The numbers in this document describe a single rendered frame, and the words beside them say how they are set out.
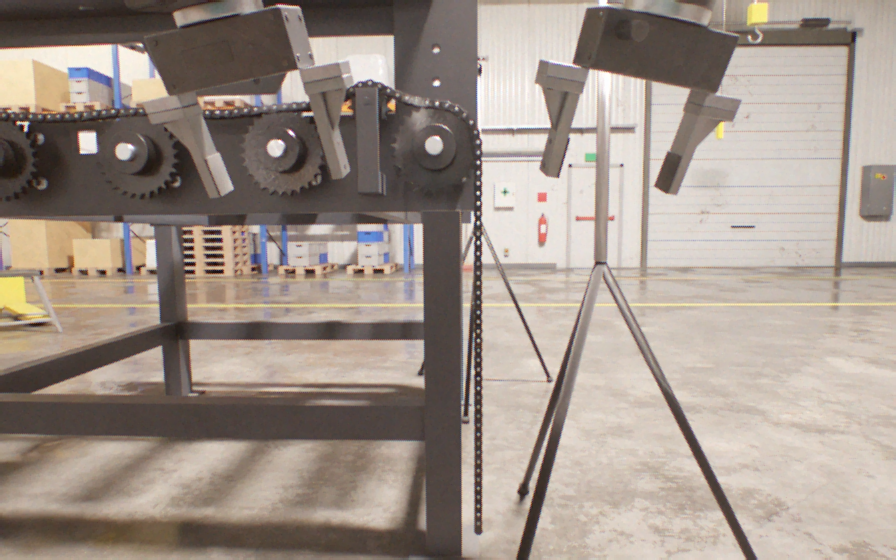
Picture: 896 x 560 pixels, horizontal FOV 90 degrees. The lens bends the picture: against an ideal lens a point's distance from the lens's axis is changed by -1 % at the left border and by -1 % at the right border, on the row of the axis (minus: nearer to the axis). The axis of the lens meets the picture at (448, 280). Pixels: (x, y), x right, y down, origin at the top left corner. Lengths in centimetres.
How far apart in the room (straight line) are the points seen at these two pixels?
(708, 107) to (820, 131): 1200
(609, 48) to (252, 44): 31
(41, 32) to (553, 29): 1015
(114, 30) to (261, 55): 84
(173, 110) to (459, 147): 53
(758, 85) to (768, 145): 124
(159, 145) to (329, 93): 66
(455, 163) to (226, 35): 53
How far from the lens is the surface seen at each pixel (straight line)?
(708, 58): 51
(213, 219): 215
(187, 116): 53
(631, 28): 44
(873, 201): 1290
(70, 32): 135
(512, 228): 1002
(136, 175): 111
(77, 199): 125
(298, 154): 94
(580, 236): 1021
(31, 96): 1215
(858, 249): 1304
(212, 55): 49
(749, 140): 1170
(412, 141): 92
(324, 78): 46
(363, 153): 90
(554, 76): 46
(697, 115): 53
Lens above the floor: 69
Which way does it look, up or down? 5 degrees down
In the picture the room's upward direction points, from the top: straight up
